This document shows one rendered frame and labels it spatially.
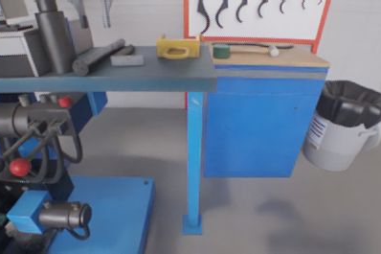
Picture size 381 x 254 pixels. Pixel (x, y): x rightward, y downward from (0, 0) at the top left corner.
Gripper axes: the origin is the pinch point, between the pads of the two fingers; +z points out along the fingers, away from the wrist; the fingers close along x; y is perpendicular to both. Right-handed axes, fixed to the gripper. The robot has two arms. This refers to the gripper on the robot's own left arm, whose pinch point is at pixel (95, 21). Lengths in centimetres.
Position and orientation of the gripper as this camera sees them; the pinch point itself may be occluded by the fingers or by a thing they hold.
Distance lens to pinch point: 79.8
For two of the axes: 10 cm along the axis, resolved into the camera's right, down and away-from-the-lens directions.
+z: 0.0, 8.5, 5.3
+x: -10.0, -0.1, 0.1
